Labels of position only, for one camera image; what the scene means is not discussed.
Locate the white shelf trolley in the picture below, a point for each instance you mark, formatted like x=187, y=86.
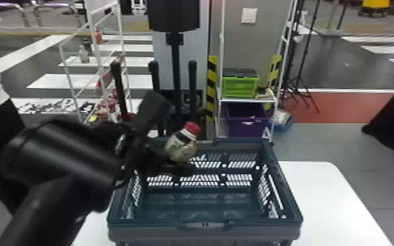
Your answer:
x=248, y=100

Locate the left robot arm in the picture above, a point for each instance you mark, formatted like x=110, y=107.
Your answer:
x=59, y=151

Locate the grey bottle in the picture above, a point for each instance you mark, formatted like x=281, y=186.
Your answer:
x=84, y=55

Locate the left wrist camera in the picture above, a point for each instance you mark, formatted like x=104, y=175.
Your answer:
x=153, y=110

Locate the red capped brown bottle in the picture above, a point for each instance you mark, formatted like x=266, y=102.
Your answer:
x=182, y=144

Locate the black tripod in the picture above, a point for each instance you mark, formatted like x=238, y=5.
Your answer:
x=301, y=62

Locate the yellow black striped post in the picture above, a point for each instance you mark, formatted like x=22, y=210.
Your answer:
x=212, y=86

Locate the purple crate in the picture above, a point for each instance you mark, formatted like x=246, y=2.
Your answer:
x=245, y=118

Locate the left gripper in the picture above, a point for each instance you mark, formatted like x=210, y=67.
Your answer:
x=153, y=155

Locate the blue basket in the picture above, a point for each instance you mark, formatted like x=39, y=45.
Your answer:
x=217, y=213

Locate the green basket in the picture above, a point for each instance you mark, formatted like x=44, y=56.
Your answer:
x=240, y=86

